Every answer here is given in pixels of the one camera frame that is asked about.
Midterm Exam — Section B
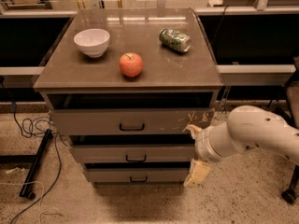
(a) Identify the grey top drawer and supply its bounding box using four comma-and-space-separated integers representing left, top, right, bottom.
50, 108, 215, 136

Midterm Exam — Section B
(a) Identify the green soda can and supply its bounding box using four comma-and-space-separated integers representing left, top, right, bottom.
159, 28, 191, 53

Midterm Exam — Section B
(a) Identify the white cable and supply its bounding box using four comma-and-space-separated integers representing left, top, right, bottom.
0, 166, 64, 224

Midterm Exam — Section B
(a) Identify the black office chair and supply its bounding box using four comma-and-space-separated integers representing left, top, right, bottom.
275, 57, 299, 204

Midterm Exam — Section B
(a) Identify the grey bottom drawer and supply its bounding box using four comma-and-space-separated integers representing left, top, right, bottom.
83, 168, 189, 183

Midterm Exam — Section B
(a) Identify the white ceramic bowl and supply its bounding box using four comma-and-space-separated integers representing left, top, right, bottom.
74, 29, 110, 58

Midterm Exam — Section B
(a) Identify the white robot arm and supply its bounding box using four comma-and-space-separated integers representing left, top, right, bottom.
184, 105, 299, 188

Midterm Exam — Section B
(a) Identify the grey drawer cabinet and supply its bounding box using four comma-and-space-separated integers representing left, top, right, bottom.
34, 8, 221, 172

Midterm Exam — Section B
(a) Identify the red apple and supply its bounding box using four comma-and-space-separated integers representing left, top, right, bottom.
119, 53, 143, 77

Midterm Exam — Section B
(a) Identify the blue cable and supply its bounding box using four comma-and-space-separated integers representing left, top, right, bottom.
8, 91, 70, 224

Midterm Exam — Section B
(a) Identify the grey drawer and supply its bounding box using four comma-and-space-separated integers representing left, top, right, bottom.
50, 108, 215, 136
83, 168, 189, 183
70, 145, 194, 163

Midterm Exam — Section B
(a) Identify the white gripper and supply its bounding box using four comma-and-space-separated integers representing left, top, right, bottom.
183, 124, 222, 188

